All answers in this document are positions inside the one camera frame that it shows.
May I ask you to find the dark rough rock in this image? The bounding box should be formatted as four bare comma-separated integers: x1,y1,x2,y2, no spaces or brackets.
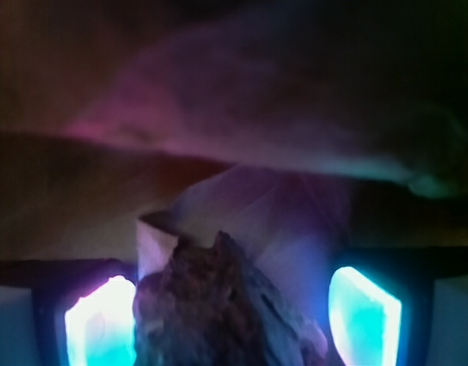
133,232,328,365

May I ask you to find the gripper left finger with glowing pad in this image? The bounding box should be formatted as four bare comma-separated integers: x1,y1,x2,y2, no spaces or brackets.
0,258,137,365

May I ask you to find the brown paper bag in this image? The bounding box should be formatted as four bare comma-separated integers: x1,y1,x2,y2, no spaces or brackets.
0,0,468,291

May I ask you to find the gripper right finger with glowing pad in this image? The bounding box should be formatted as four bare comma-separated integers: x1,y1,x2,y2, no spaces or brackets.
328,246,468,365

